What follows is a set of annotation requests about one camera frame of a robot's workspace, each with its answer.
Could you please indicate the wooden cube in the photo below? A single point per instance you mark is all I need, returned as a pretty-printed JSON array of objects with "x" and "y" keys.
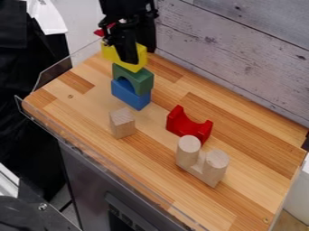
[{"x": 122, "y": 124}]

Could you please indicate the wooden cylinder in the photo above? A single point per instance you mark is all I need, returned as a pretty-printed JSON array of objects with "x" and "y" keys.
[
  {"x": 216, "y": 165},
  {"x": 187, "y": 152}
]

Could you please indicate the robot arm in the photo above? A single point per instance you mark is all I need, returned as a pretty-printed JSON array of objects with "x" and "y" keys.
[{"x": 139, "y": 7}]

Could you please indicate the green arch block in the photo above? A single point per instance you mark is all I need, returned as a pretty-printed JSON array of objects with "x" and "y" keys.
[{"x": 140, "y": 80}]

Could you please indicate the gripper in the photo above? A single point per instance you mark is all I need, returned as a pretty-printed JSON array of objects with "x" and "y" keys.
[{"x": 120, "y": 24}]

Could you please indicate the yellow rectangular block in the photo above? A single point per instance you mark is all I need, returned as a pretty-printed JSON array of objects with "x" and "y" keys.
[{"x": 142, "y": 57}]

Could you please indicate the red arch block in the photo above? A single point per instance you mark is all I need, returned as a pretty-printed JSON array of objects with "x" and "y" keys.
[{"x": 183, "y": 124}]

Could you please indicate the blue arch block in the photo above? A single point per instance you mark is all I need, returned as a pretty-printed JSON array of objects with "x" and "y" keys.
[{"x": 133, "y": 98}]

